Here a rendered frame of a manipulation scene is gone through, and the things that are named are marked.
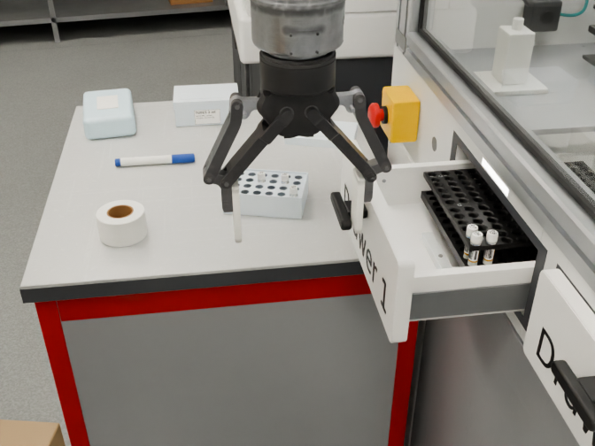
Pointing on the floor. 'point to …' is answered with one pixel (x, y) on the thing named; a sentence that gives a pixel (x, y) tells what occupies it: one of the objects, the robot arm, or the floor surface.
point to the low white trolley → (210, 303)
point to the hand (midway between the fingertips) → (297, 222)
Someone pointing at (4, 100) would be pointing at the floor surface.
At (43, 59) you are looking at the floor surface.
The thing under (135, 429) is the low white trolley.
